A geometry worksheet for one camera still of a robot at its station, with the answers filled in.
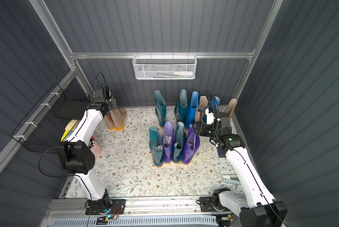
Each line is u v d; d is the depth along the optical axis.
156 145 0.73
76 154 0.49
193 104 0.94
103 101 0.68
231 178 0.81
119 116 1.02
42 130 0.69
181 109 0.89
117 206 0.73
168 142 0.77
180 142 0.70
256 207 0.38
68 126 0.74
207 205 0.74
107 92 0.71
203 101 0.87
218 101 0.87
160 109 0.89
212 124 0.64
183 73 0.92
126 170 0.87
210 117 0.67
